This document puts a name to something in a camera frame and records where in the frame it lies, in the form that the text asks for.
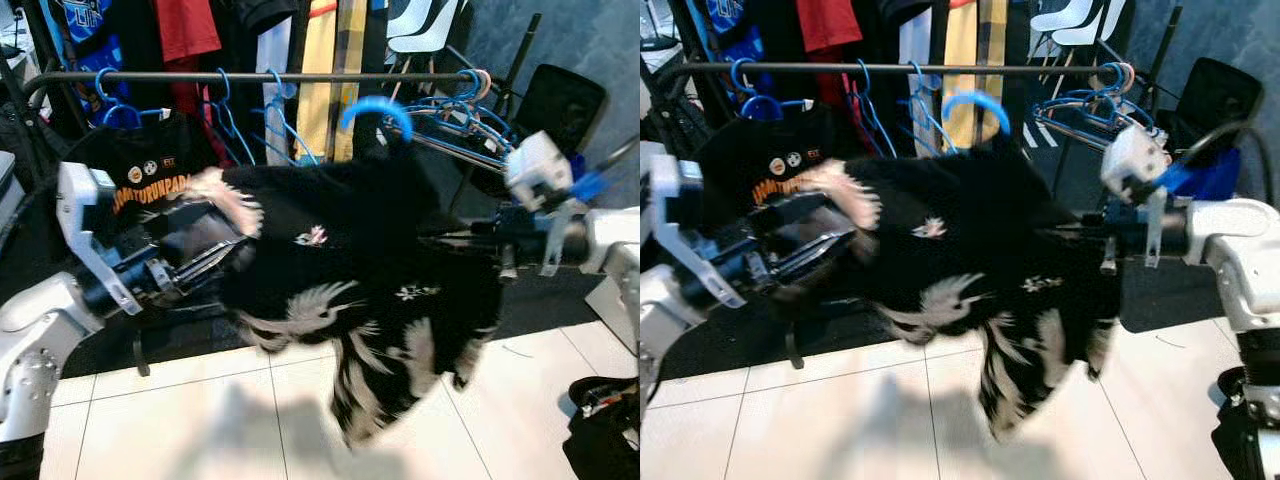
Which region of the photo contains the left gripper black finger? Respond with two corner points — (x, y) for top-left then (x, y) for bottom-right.
(150, 198), (241, 241)
(175, 240), (251, 296)
(765, 192), (856, 236)
(785, 232), (863, 291)

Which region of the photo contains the black floral feather shirt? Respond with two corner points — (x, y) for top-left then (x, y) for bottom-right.
(185, 148), (507, 451)
(790, 133), (1123, 443)

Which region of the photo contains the blue plastic hanger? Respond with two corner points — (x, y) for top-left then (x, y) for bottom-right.
(905, 58), (963, 157)
(338, 94), (416, 147)
(93, 67), (169, 131)
(198, 67), (257, 167)
(940, 88), (1012, 137)
(848, 58), (903, 158)
(1035, 62), (1149, 151)
(258, 67), (323, 167)
(1040, 62), (1151, 146)
(728, 57), (809, 123)
(410, 68), (526, 166)
(403, 68), (521, 173)

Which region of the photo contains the dark carpet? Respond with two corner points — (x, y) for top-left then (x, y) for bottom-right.
(640, 150), (1243, 381)
(0, 150), (641, 379)

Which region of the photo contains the black tee orange print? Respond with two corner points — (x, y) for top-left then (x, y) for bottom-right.
(695, 100), (853, 207)
(65, 108), (223, 217)

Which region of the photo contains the blue bag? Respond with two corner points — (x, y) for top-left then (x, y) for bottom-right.
(568, 152), (613, 203)
(1160, 148), (1243, 203)

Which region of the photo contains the black case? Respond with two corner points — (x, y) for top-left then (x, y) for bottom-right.
(1158, 57), (1264, 153)
(513, 64), (608, 191)

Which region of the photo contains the white hanging garment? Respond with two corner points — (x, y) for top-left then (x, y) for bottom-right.
(254, 18), (293, 167)
(898, 8), (933, 157)

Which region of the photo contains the black clothes rack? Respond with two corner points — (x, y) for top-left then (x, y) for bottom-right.
(20, 12), (546, 377)
(655, 5), (1186, 371)

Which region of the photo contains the red hanging garment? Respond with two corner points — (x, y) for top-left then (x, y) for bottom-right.
(795, 0), (864, 103)
(153, 0), (223, 113)

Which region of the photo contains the yellow plaid hanging garment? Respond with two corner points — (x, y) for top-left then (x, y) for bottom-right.
(940, 0), (1008, 151)
(294, 0), (368, 163)

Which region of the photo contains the black robot right leg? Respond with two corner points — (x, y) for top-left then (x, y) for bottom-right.
(1210, 365), (1280, 480)
(562, 375), (641, 480)

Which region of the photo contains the royal blue hanging jersey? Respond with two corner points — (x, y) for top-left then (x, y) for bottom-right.
(698, 0), (749, 63)
(52, 0), (129, 103)

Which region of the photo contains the dark navy hanging tee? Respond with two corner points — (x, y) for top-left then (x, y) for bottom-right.
(878, 0), (937, 27)
(233, 0), (298, 37)

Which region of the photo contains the white plastic chair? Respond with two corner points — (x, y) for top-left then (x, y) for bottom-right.
(393, 0), (471, 57)
(385, 0), (433, 41)
(1040, 0), (1127, 47)
(1030, 0), (1087, 31)

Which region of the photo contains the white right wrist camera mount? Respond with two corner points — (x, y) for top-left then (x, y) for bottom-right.
(503, 130), (579, 277)
(1100, 125), (1173, 269)

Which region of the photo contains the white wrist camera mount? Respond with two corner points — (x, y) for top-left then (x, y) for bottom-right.
(503, 130), (579, 277)
(57, 162), (143, 317)
(1100, 125), (1173, 269)
(648, 152), (747, 309)

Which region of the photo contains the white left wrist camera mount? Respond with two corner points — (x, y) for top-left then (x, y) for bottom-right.
(648, 152), (747, 309)
(57, 162), (143, 317)

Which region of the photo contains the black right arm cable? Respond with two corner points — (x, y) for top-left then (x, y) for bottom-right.
(1178, 118), (1277, 203)
(575, 130), (641, 201)

